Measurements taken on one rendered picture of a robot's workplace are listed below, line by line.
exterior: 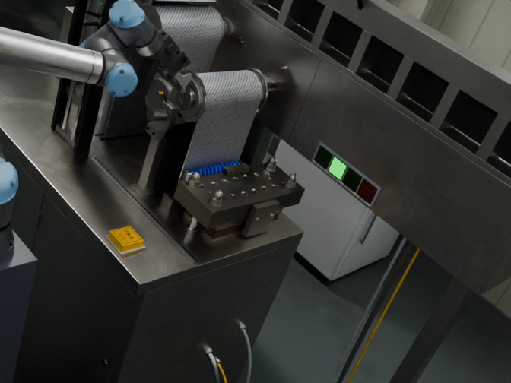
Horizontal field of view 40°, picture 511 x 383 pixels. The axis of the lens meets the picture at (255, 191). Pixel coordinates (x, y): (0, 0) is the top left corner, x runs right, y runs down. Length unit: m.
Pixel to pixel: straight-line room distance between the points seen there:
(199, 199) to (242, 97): 0.34
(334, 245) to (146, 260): 1.73
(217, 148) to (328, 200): 1.42
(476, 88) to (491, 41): 1.92
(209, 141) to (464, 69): 0.76
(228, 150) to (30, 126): 0.65
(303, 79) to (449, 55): 0.49
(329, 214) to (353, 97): 1.53
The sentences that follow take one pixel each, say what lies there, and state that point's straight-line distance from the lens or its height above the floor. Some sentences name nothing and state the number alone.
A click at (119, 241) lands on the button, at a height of 0.92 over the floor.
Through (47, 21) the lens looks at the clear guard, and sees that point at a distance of 2.92.
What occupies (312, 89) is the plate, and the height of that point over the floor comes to 1.34.
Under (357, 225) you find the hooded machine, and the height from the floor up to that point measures 0.42.
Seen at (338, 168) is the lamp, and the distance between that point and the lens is 2.11.
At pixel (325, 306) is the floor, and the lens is 3.55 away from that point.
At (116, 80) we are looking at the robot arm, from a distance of 1.64.
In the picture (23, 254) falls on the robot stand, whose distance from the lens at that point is 1.89.
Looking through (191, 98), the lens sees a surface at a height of 1.26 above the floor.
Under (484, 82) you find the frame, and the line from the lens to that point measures 1.85.
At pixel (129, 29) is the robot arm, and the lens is 1.76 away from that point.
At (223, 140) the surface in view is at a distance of 2.16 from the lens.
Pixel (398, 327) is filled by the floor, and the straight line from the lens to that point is 3.68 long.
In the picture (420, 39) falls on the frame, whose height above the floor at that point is 1.63.
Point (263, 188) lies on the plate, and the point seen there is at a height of 1.03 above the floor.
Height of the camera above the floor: 2.11
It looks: 30 degrees down
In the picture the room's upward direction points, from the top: 21 degrees clockwise
